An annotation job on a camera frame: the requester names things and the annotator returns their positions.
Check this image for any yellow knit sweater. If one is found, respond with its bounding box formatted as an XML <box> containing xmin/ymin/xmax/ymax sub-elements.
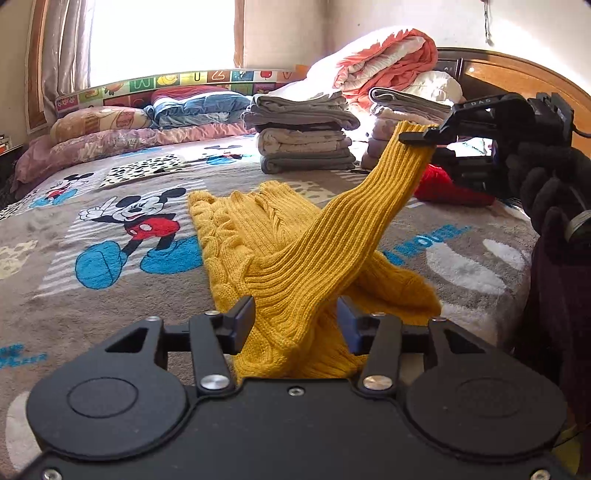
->
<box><xmin>188</xmin><ymin>137</ymin><xmax>441</xmax><ymax>379</ymax></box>

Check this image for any pink pastel folded clothes stack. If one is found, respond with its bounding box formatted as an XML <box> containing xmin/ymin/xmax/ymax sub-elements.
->
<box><xmin>361</xmin><ymin>70</ymin><xmax>464</xmax><ymax>170</ymax></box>

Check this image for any right black gloved hand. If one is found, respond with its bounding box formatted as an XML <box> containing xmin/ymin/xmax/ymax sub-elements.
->
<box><xmin>506</xmin><ymin>143</ymin><xmax>590</xmax><ymax>257</ymax></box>

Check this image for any red knit sweater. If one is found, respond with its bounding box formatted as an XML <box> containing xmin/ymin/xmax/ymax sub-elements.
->
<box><xmin>414</xmin><ymin>165</ymin><xmax>495</xmax><ymax>207</ymax></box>

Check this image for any wooden headboard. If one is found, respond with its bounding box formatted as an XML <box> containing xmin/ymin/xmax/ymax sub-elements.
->
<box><xmin>436</xmin><ymin>47</ymin><xmax>591</xmax><ymax>133</ymax></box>

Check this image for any coral pink rolled quilt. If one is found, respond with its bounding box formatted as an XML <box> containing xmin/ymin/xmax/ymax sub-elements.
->
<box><xmin>334</xmin><ymin>28</ymin><xmax>438</xmax><ymax>111</ymax></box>

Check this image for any dark grey folded garment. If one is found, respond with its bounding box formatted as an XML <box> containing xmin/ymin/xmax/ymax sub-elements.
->
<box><xmin>260</xmin><ymin>148</ymin><xmax>356</xmax><ymax>174</ymax></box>

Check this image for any Mickey Mouse bed blanket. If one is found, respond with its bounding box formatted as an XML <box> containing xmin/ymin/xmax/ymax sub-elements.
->
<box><xmin>1</xmin><ymin>136</ymin><xmax>536</xmax><ymax>477</ymax></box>

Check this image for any cream floral folded garment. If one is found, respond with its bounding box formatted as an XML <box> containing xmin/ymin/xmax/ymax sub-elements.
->
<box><xmin>257</xmin><ymin>128</ymin><xmax>352</xmax><ymax>156</ymax></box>

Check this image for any floral beige pillow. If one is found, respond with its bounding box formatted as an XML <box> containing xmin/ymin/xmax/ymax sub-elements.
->
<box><xmin>50</xmin><ymin>106</ymin><xmax>151</xmax><ymax>145</ymax></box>

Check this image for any purple floral long pillow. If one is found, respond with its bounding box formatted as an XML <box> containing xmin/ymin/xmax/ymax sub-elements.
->
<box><xmin>10</xmin><ymin>121</ymin><xmax>250</xmax><ymax>195</ymax></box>

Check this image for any alphabet foam mat headboard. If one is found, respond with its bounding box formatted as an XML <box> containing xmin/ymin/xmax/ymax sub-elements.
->
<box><xmin>54</xmin><ymin>65</ymin><xmax>310</xmax><ymax>118</ymax></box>

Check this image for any grey window curtain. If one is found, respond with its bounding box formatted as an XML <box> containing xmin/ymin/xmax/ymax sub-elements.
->
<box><xmin>41</xmin><ymin>0</ymin><xmax>92</xmax><ymax>125</ymax></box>

